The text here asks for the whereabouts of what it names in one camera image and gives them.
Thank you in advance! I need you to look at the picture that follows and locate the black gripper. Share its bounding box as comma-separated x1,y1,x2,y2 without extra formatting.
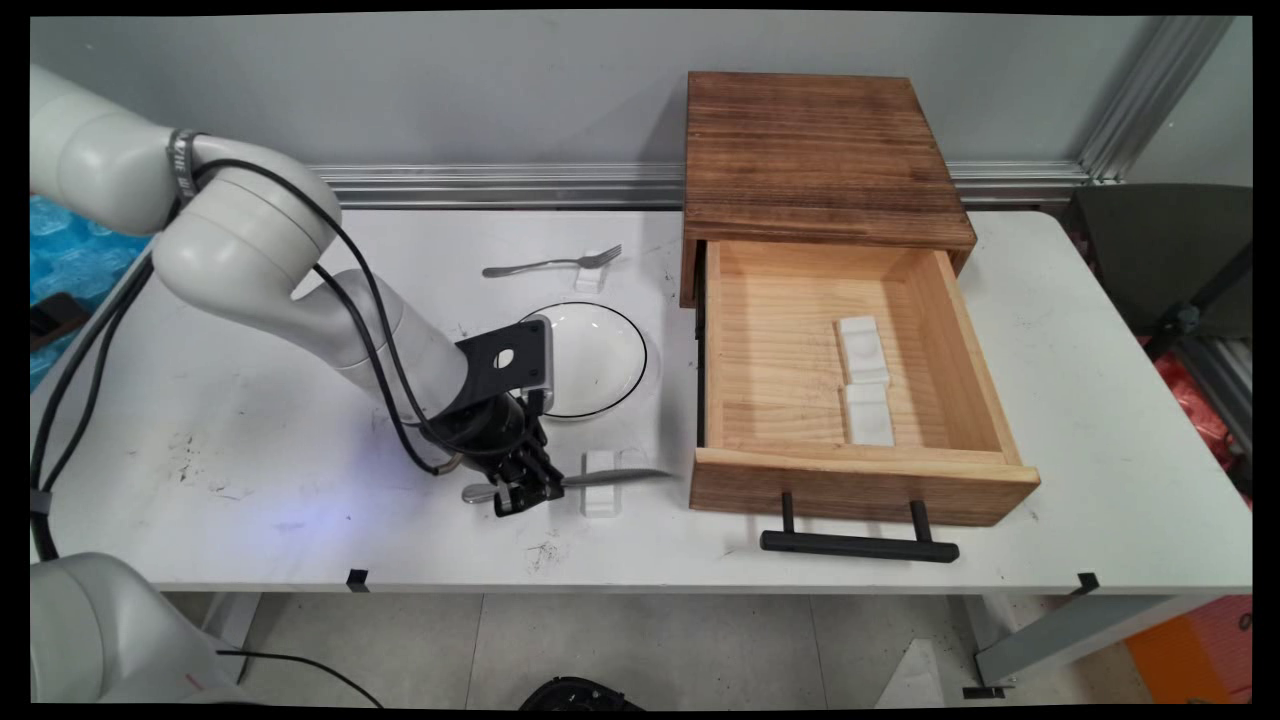
425,390,567,519

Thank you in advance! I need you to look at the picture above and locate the steel serrated table knife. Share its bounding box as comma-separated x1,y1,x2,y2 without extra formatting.
462,467,673,505

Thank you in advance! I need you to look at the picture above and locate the white ceramic knife rest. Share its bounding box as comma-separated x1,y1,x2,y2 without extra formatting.
582,450,623,518

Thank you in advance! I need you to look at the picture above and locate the white plate with black rim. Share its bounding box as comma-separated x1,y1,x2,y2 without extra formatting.
518,302,648,420

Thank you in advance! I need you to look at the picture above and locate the black round floor object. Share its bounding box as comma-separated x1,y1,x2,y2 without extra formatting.
520,677,646,711

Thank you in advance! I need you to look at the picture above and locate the steel fork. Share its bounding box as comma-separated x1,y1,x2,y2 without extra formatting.
482,244,623,279

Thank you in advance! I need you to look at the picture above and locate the light wooden drawer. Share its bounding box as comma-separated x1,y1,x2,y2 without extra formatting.
689,240,1041,528

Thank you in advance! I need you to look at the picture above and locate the white ceramic cutlery rest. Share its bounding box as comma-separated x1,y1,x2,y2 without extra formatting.
843,384,896,447
836,316,891,388

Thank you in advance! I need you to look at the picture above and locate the dark brown wooden cabinet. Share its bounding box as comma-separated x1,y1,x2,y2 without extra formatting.
680,71,978,309

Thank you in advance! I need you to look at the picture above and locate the blue plastic sheet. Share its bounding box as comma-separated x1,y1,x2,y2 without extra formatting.
30,195,153,391

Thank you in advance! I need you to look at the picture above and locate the grey table leg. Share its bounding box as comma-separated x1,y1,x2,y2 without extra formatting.
965,595,1201,691

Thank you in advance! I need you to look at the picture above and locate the red plastic bag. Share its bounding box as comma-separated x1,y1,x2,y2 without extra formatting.
1140,335,1253,471

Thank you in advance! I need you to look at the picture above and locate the orange box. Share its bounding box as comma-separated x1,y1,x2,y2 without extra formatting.
1125,595,1253,704

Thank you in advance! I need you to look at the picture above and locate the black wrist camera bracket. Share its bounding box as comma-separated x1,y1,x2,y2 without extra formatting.
455,322,546,413

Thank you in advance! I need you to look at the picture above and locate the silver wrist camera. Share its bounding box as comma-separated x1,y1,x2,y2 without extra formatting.
520,316,555,393

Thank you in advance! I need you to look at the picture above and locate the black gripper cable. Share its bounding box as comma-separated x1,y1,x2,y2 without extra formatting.
30,200,466,561

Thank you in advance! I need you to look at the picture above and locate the horizontal aluminium frame rail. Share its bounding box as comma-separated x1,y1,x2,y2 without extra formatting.
310,163,1091,209

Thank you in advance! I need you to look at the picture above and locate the black camera cable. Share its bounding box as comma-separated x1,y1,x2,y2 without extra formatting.
30,158,549,561

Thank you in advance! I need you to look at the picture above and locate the black drawer handle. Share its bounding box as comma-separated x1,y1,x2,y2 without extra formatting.
760,492,960,563

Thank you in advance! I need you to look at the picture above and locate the slanted aluminium frame post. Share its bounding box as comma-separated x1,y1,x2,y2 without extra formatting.
1078,15,1236,183

